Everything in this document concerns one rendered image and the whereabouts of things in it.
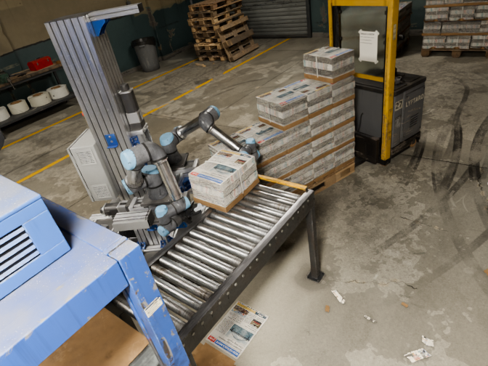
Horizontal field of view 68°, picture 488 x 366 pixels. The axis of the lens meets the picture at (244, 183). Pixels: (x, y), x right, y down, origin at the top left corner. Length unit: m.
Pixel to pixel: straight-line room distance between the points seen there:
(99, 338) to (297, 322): 1.34
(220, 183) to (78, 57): 1.19
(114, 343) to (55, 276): 0.83
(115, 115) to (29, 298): 1.74
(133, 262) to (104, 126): 1.72
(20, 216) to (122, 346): 0.96
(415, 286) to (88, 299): 2.35
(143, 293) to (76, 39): 1.77
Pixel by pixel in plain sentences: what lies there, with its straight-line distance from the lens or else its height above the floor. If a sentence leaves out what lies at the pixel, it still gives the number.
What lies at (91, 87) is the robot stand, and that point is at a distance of 2.63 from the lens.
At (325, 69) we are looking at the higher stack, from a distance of 3.46.
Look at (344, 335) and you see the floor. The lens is 2.64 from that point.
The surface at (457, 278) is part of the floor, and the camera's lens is 3.06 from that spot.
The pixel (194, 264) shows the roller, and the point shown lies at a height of 0.80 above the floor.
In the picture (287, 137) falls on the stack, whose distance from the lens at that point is 3.22.
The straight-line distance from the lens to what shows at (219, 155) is 2.51.
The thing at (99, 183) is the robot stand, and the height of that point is 0.92.
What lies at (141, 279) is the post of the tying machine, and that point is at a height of 1.44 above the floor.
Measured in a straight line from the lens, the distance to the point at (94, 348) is 1.93.
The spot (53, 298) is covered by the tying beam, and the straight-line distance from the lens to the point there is 1.06.
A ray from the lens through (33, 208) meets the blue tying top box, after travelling 1.09.
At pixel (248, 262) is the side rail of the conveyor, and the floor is 0.80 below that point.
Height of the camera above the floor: 2.19
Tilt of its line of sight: 32 degrees down
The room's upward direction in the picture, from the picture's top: 11 degrees counter-clockwise
